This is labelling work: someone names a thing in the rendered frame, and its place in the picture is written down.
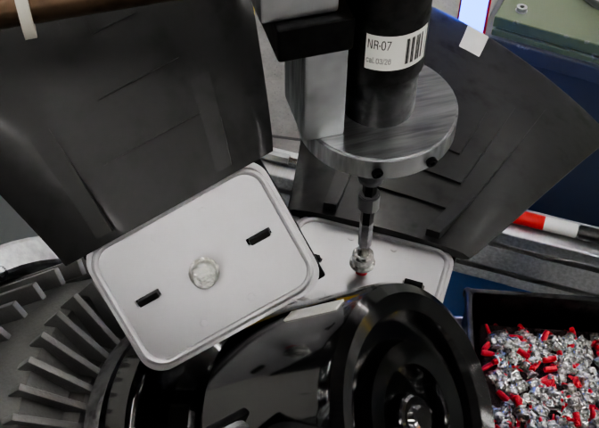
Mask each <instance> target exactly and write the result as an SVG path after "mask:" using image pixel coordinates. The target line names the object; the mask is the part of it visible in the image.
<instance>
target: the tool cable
mask: <svg viewBox="0 0 599 428"><path fill-rule="evenodd" d="M14 1H15V5H16V8H17V12H18V15H19V19H20V23H21V28H22V32H23V35H24V37H25V40H28V39H33V38H37V30H36V25H35V24H34V22H33V19H32V15H31V11H30V8H29V0H14Z"/></svg>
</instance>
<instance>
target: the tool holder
mask: <svg viewBox="0 0 599 428"><path fill-rule="evenodd" d="M251 2H252V4H253V7H254V9H255V11H256V14H257V15H258V19H259V21H260V23H262V26H263V28H264V30H265V32H266V34H267V38H268V40H269V42H270V45H271V46H272V48H273V51H274V53H275V57H276V59H277V60H278V61H279V62H284V90H285V98H286V100H287V103H288V104H289V106H290V109H291V113H292V115H293V117H294V119H295V121H296V123H297V126H298V131H299V136H300V138H301V139H302V141H303V143H304V145H305V146H306V147H307V148H308V149H309V150H310V152H311V153H312V154H314V155H315V156H316V157H317V158H318V159H319V160H320V161H322V162H323V163H325V164H326V165H328V166H329V167H332V168H334V169H337V170H338V171H341V172H344V173H347V174H350V175H352V176H357V177H365V178H375V179H383V178H396V177H405V176H409V175H412V174H415V173H417V172H420V171H422V170H424V169H427V168H431V167H434V166H435V165H436V164H437V163H438V160H440V159H441V158H442V157H443V156H444V155H445V153H446V152H447V151H448V149H449V148H450V146H451V144H452V143H453V141H454V137H455V129H456V124H457V119H458V103H457V100H456V97H455V94H454V91H453V89H452V88H451V87H450V85H449V84H448V83H447V82H446V80H445V79H443V78H442V77H441V76H440V75H439V74H438V73H437V72H436V71H434V70H433V69H431V68H429V67H427V66H426V65H423V68H422V70H421V71H420V73H419V77H418V84H417V90H416V97H415V104H414V112H413V113H412V115H411V116H410V118H409V119H407V120H406V121H405V122H403V123H401V124H399V125H397V126H395V127H391V128H370V127H366V126H363V125H360V124H358V123H356V122H355V121H353V120H352V119H350V118H349V117H348V116H347V115H346V114H345V101H346V85H347V70H348V55H349V50H350V49H352V48H353V44H354V30H355V18H354V16H353V14H352V12H351V10H350V9H349V7H348V5H347V3H346V1H345V0H251Z"/></svg>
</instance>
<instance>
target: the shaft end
mask: <svg viewBox="0 0 599 428"><path fill-rule="evenodd" d="M399 419H400V424H401V428H431V413H430V410H429V408H428V406H427V404H426V402H425V401H424V400H423V398H421V397H420V396H419V395H417V394H409V395H407V396H406V397H405V398H404V399H403V401H402V403H401V406H400V412H399Z"/></svg>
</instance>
